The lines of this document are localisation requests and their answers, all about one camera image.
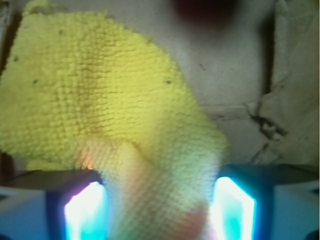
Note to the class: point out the yellow microfiber cloth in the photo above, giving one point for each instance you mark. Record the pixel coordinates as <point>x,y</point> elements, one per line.
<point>82,91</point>

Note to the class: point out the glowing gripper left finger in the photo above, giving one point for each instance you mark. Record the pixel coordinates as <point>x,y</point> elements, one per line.
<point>54,205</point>

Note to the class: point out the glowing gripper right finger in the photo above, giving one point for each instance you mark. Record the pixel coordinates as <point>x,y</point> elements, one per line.
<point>266,202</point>

